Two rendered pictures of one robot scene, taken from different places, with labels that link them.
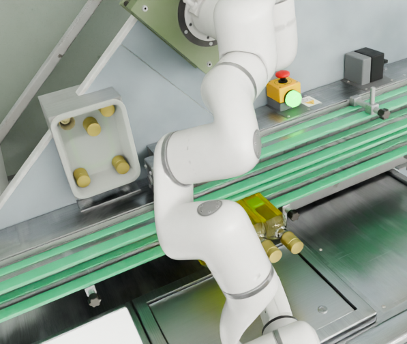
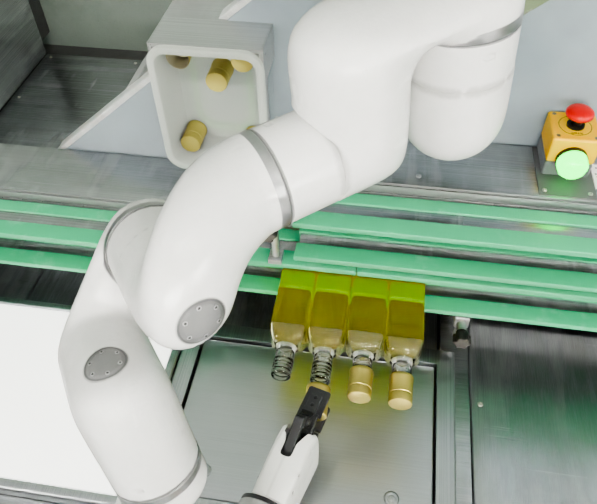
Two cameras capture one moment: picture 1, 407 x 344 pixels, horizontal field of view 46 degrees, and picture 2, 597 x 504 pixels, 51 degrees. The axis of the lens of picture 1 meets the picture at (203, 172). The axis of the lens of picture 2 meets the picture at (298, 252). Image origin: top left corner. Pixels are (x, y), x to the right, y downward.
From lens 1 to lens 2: 0.47 m
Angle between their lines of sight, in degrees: 28
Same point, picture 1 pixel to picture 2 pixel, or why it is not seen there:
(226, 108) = (158, 244)
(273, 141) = (484, 222)
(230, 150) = (139, 313)
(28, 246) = (94, 194)
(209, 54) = not seen: hidden behind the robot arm
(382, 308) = not seen: outside the picture
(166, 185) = (98, 281)
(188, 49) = not seen: hidden behind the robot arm
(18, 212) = (114, 140)
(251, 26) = (327, 93)
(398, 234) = not seen: outside the picture
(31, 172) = (135, 98)
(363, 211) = not seen: outside the picture
